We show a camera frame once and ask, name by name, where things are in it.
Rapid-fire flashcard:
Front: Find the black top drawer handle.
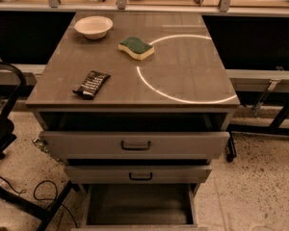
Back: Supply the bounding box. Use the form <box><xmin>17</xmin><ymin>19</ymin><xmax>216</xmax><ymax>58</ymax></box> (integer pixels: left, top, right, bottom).
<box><xmin>120</xmin><ymin>141</ymin><xmax>151</xmax><ymax>151</ymax></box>

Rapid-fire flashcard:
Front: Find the black floor cable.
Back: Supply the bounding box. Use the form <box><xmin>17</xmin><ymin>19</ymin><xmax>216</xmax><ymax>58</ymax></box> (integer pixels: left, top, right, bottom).
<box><xmin>0</xmin><ymin>167</ymin><xmax>79</xmax><ymax>228</ymax></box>

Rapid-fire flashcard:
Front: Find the black snack bar wrapper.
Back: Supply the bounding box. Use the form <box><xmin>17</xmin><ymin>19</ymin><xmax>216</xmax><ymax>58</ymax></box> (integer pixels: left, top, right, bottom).
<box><xmin>73</xmin><ymin>70</ymin><xmax>110</xmax><ymax>100</ymax></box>

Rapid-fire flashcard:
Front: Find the black middle drawer handle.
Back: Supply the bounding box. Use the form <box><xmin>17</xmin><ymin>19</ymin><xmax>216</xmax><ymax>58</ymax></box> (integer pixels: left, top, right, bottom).
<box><xmin>129</xmin><ymin>172</ymin><xmax>153</xmax><ymax>181</ymax></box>

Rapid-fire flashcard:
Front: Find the black drawer handle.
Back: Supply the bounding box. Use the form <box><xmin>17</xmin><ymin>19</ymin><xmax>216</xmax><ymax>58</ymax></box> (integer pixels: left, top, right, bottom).
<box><xmin>129</xmin><ymin>172</ymin><xmax>153</xmax><ymax>181</ymax></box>
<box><xmin>120</xmin><ymin>141</ymin><xmax>151</xmax><ymax>151</ymax></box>

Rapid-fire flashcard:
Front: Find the white bowl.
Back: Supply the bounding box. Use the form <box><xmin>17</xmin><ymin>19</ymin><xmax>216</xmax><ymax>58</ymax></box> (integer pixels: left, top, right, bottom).
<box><xmin>74</xmin><ymin>16</ymin><xmax>113</xmax><ymax>39</ymax></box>

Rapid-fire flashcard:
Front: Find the grey bottom drawer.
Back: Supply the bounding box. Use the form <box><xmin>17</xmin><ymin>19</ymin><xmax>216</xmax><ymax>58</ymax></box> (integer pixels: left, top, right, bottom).
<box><xmin>70</xmin><ymin>184</ymin><xmax>207</xmax><ymax>231</ymax></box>

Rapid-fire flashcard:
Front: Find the grey drawer cabinet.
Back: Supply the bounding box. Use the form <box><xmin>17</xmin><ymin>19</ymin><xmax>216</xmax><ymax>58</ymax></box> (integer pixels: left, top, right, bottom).
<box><xmin>25</xmin><ymin>11</ymin><xmax>241</xmax><ymax>231</ymax></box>

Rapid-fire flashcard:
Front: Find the black metal stand frame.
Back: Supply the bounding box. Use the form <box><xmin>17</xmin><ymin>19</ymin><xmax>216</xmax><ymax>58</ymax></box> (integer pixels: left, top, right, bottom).
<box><xmin>226</xmin><ymin>98</ymin><xmax>289</xmax><ymax>163</ymax></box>

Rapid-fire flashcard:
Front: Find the grey drawer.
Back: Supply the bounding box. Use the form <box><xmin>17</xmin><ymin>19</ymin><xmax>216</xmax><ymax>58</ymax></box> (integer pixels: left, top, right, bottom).
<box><xmin>39</xmin><ymin>131</ymin><xmax>229</xmax><ymax>160</ymax></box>
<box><xmin>65</xmin><ymin>166</ymin><xmax>212</xmax><ymax>184</ymax></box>
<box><xmin>70</xmin><ymin>184</ymin><xmax>207</xmax><ymax>231</ymax></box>

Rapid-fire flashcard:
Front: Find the green yellow sponge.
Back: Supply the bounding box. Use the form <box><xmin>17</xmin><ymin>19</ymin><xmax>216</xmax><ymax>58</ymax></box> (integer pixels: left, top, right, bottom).
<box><xmin>118</xmin><ymin>37</ymin><xmax>154</xmax><ymax>61</ymax></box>

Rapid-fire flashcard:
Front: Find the black chair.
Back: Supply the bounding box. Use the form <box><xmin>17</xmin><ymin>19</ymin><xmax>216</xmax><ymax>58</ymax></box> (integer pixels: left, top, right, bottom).
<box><xmin>0</xmin><ymin>58</ymin><xmax>26</xmax><ymax>159</ymax></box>

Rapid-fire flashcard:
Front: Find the grey top drawer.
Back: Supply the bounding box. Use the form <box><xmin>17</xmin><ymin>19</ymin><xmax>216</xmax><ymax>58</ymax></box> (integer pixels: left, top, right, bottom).
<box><xmin>39</xmin><ymin>131</ymin><xmax>229</xmax><ymax>160</ymax></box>

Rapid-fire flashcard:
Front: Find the grey middle drawer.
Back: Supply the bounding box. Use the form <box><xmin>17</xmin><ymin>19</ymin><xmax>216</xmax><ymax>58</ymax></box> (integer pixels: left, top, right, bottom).
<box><xmin>65</xmin><ymin>166</ymin><xmax>212</xmax><ymax>184</ymax></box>

